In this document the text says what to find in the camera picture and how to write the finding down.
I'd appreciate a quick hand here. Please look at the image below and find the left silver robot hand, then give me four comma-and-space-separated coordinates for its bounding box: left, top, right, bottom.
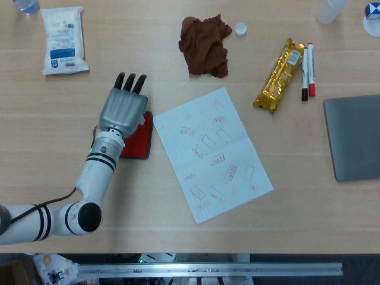
97, 72, 149, 138

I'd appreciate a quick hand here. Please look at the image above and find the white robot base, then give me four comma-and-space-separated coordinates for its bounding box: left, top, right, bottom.
138, 252, 176, 264

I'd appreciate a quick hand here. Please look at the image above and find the red ink pad case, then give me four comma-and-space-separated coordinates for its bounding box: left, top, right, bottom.
118, 110, 154, 162

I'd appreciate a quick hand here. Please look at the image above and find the open lined notebook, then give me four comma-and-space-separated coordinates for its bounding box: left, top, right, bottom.
153, 86, 275, 225

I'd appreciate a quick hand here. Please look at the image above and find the white blue wipes packet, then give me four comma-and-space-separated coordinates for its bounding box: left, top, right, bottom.
40, 6, 90, 76

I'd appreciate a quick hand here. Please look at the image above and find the brown crumpled cloth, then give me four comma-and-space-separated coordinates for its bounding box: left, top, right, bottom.
178, 13, 233, 79

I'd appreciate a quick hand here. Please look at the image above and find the clear plastic water bottle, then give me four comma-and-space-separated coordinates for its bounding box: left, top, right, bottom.
12, 0, 40, 16

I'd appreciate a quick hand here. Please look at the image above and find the gold foil snack package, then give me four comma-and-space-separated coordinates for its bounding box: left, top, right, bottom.
252, 37, 306, 114

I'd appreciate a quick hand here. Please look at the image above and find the white patterned bag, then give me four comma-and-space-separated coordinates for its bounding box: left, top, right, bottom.
32, 253, 80, 285

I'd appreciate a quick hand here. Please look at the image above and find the black capped whiteboard marker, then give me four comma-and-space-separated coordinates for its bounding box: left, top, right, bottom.
300, 47, 310, 102

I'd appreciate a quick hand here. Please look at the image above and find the red capped whiteboard marker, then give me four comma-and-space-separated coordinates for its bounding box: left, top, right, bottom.
306, 42, 316, 97

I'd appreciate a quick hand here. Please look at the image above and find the translucent squeeze wash bottle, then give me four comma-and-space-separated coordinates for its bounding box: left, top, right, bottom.
315, 0, 348, 25

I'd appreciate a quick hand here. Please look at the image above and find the grey closed laptop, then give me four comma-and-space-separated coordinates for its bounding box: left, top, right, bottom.
322, 94, 380, 183

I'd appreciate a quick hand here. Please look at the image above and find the white round disc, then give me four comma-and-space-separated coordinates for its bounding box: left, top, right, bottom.
362, 14, 380, 38

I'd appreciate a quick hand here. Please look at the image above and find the blue white snake puzzle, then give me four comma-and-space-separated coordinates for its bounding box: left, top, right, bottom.
364, 2, 380, 20

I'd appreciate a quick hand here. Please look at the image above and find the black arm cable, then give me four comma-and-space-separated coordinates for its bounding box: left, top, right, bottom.
10, 186, 84, 224

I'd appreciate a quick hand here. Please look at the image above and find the aluminium profile rail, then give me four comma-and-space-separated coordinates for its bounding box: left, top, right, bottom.
77, 262, 344, 279

